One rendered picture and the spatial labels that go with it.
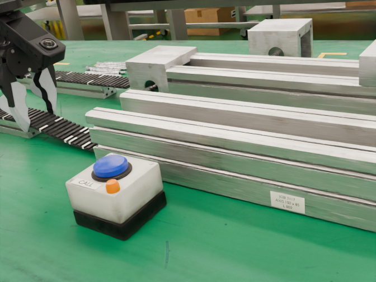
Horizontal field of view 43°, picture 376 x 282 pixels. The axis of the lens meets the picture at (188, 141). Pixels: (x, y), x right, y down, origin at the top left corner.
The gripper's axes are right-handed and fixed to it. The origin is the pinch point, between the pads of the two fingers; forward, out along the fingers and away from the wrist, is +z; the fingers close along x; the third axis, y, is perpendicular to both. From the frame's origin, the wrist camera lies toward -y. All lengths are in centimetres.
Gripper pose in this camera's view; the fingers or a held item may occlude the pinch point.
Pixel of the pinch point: (41, 118)
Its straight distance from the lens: 86.2
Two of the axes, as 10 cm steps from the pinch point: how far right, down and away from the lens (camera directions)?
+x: -5.6, 4.3, -7.1
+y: -8.2, -1.4, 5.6
